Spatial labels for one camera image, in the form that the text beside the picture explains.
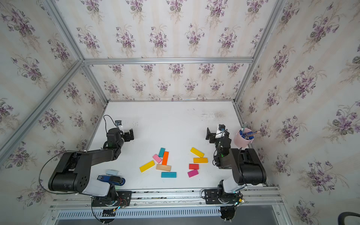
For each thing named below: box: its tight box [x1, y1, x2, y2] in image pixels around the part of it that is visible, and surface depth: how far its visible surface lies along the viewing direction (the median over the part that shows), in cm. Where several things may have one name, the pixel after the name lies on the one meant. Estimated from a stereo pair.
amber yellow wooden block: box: [193, 157, 209, 164], surface depth 90 cm
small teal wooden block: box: [158, 147, 166, 158], surface depth 92 cm
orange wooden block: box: [161, 151, 170, 166], surface depth 90 cm
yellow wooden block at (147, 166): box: [139, 160, 156, 173], surface depth 86 cm
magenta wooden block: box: [187, 169, 199, 178], surface depth 84 cm
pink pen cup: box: [233, 127, 255, 149], surface depth 90 cm
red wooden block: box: [188, 163, 200, 170], surface depth 86 cm
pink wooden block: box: [152, 153, 163, 164], surface depth 90 cm
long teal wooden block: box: [160, 171, 177, 178], surface depth 84 cm
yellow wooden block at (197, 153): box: [190, 147, 205, 158], surface depth 92 cm
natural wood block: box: [155, 164, 172, 172], surface depth 86 cm
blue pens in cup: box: [239, 129, 259, 140], surface depth 89 cm
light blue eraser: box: [105, 169, 120, 176], surface depth 83 cm
